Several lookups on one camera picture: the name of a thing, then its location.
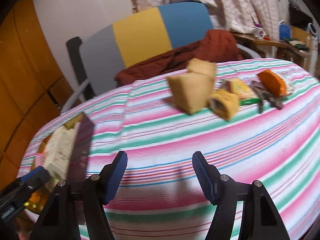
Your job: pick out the colourful snack packet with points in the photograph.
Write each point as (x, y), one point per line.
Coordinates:
(246, 94)

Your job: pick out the white red mug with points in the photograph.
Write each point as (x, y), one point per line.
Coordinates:
(259, 32)

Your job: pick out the yellow sponge block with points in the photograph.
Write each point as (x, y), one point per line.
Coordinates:
(192, 89)

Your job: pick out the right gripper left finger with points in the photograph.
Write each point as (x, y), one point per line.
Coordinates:
(58, 217)

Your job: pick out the beige cardboard box with barcode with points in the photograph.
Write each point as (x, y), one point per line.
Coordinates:
(59, 151)

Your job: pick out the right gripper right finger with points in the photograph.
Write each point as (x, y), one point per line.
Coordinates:
(260, 217)

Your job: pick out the grey yellow blue chair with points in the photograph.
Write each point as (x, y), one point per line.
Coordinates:
(98, 58)

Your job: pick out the dark metal pliers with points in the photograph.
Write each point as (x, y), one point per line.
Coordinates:
(263, 94)

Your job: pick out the yellow rolled cloth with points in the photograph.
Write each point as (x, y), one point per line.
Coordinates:
(223, 103)

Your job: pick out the striped tablecloth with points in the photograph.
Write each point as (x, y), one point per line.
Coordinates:
(160, 196)

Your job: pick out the golden tray box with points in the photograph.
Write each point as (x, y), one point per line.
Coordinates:
(77, 165)

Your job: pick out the dark red jacket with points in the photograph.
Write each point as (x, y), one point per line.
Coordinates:
(217, 46)

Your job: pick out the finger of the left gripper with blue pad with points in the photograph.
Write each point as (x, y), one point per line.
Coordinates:
(36, 178)

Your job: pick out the wooden side desk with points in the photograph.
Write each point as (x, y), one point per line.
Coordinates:
(279, 49)

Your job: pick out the orange pouch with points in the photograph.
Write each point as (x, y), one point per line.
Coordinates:
(273, 83)

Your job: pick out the blue water jug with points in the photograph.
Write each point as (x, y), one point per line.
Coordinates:
(284, 30)

